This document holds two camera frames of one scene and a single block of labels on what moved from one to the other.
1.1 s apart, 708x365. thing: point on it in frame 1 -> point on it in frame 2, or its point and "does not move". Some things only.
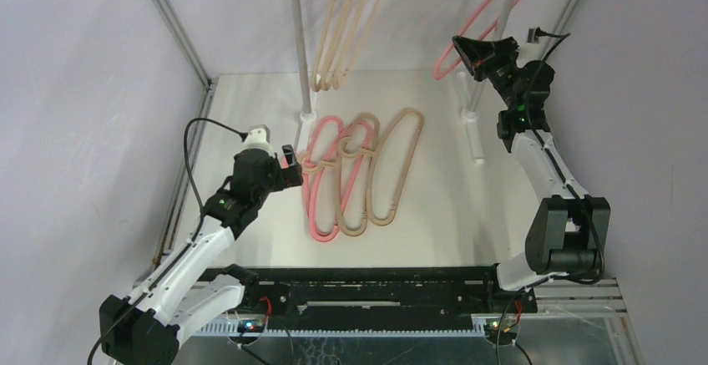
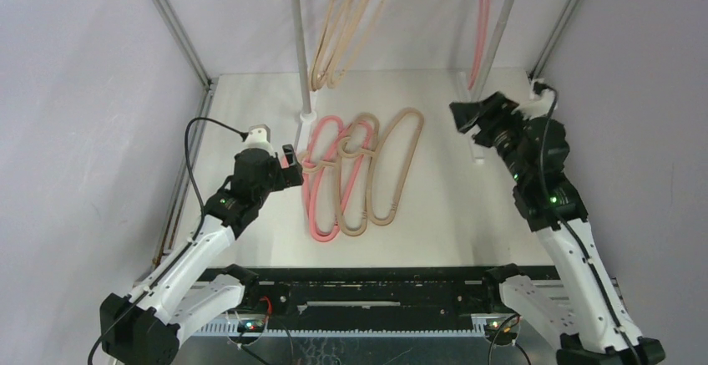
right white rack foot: x=469 y=115 does not move
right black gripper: x=499 y=56 -> x=488 y=124
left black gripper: x=286 y=176 does not move
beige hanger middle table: x=346 y=150 does not move
